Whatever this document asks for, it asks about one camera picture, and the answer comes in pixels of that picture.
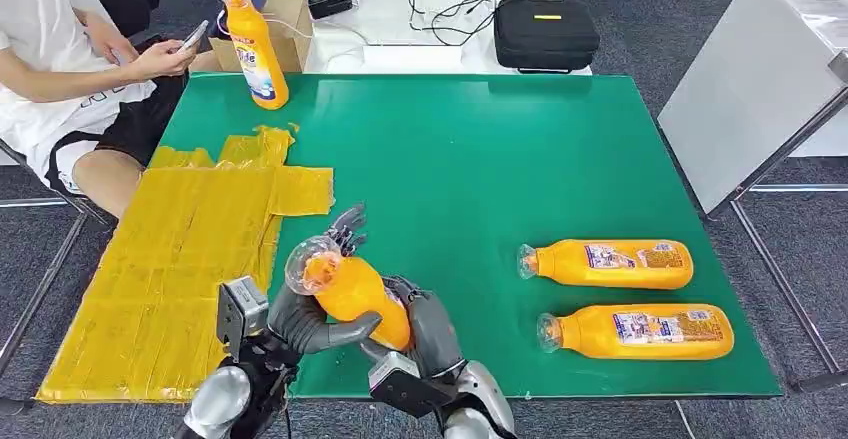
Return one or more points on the person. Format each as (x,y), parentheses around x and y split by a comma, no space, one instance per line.
(40,25)

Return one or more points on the white side table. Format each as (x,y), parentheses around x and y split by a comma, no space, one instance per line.
(748,78)

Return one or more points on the cardboard box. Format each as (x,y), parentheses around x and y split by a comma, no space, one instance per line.
(293,32)

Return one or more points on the smartphone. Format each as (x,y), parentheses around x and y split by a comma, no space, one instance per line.
(194,36)

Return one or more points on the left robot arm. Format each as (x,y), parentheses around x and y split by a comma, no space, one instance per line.
(218,403)

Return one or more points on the yellow sheet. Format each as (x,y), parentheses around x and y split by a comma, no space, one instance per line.
(172,257)

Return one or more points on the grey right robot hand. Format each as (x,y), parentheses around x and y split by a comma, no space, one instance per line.
(434,336)

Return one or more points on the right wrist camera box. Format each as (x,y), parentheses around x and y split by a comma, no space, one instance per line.
(394,373)

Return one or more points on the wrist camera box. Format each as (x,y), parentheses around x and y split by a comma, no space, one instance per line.
(394,373)
(242,317)

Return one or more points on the green table mat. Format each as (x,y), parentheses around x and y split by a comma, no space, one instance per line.
(464,171)

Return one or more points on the grey metal frame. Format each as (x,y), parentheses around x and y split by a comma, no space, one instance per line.
(43,287)

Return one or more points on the black carrying case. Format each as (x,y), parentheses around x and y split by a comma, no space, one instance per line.
(543,38)

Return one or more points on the orange drink bottle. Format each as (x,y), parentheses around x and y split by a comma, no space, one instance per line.
(596,344)
(616,276)
(262,58)
(361,290)

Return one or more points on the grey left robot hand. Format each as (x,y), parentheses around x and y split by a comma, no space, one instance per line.
(298,323)

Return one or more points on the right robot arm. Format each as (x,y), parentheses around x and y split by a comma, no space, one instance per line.
(484,403)

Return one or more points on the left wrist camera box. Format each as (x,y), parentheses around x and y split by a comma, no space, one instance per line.
(242,317)

